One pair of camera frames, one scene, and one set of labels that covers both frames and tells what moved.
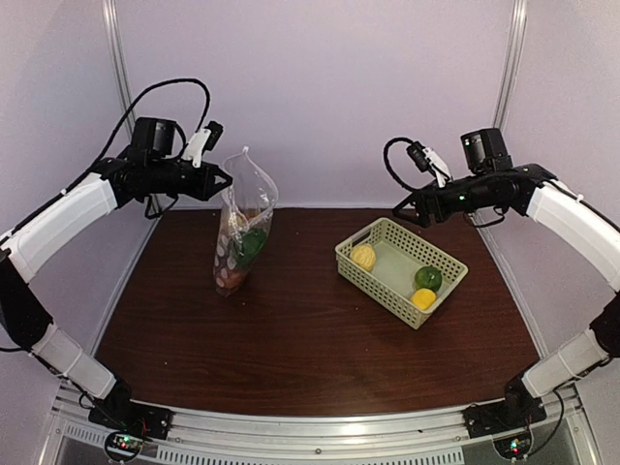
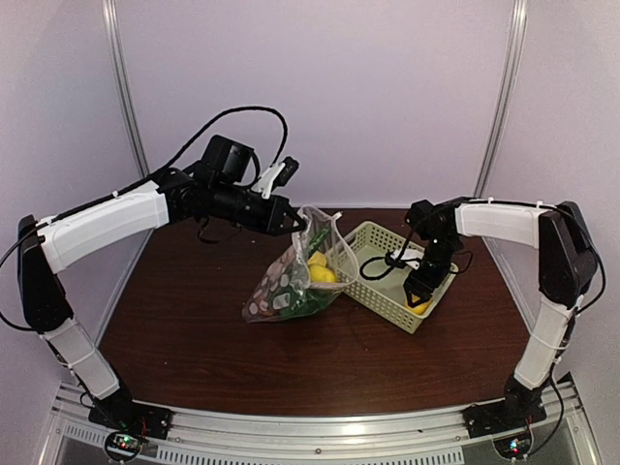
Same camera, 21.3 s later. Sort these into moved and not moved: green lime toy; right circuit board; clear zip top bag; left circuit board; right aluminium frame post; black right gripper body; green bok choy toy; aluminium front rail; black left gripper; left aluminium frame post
Moved: black left gripper; green bok choy toy; green lime toy; clear zip top bag; black right gripper body
Not moved: left aluminium frame post; left circuit board; right circuit board; right aluminium frame post; aluminium front rail
